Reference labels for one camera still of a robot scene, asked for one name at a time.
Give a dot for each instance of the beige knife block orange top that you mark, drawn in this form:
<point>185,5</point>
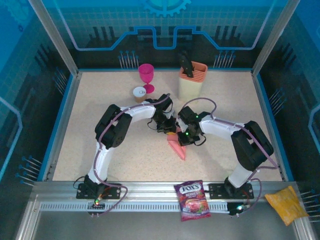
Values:
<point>188,90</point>

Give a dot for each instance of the yellow snack bag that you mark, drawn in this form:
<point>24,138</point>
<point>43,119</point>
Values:
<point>287,205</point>

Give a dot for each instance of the magenta plastic goblet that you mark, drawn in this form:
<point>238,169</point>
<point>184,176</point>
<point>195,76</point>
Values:
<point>146,72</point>

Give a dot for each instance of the aluminium frame post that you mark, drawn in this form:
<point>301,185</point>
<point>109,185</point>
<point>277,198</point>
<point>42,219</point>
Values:
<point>53,35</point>
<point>275,35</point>

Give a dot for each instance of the pink cloth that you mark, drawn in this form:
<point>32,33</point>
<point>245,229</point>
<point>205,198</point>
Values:
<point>180,150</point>

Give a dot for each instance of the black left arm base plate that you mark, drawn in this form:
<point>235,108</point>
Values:
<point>115,193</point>

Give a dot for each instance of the small circuit board with LED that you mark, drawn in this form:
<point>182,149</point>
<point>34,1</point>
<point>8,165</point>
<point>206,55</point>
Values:
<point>237,208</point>
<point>98,203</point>

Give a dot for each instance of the tin can with pull tab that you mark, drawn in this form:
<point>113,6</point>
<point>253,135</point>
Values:
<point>139,92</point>

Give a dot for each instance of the purple Fox's candy bag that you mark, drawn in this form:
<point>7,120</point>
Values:
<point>192,202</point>

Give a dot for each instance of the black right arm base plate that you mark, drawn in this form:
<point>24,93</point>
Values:
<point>216,191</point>

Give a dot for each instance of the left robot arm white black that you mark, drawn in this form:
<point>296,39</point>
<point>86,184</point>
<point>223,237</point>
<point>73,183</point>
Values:
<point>140,111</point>

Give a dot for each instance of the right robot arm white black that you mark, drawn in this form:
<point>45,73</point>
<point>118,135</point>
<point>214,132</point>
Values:
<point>250,145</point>

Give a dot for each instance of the aluminium frame rail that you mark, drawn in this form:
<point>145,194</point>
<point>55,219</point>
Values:
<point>150,190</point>

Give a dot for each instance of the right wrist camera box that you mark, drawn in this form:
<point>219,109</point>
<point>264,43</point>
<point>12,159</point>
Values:
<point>178,123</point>

